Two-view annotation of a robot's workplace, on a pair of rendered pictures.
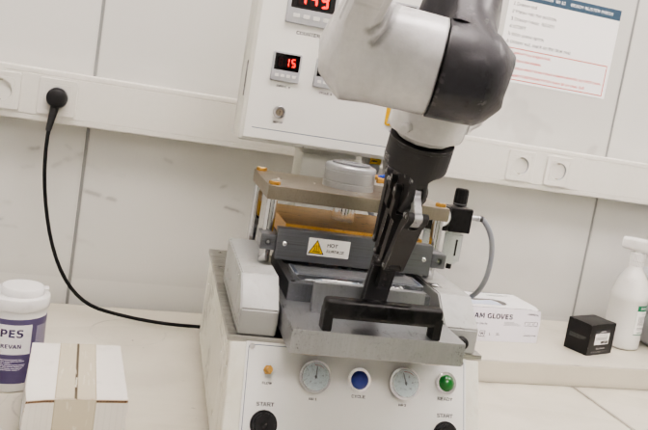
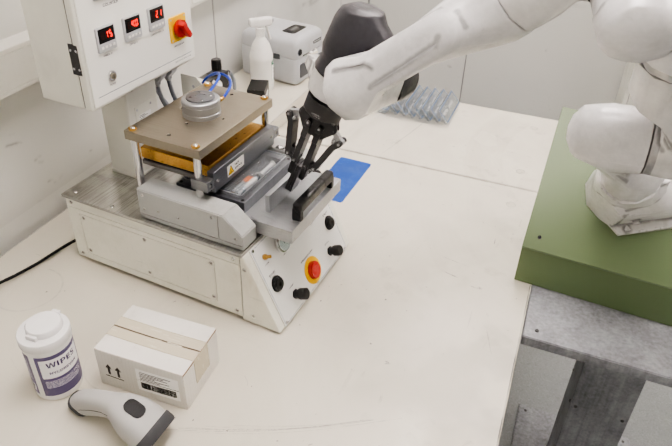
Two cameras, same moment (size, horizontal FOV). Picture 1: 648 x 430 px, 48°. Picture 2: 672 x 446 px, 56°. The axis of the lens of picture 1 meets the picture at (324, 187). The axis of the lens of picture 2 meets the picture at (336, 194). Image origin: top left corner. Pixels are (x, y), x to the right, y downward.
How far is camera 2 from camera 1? 0.87 m
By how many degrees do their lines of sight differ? 55
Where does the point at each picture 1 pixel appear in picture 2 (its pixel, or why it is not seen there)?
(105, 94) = not seen: outside the picture
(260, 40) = (82, 26)
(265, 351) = (258, 248)
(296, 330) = (293, 231)
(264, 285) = (237, 215)
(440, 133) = not seen: hidden behind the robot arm
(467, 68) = (411, 81)
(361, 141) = (162, 64)
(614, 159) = not seen: outside the picture
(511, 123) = not seen: outside the picture
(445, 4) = (369, 36)
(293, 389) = (277, 256)
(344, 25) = (376, 94)
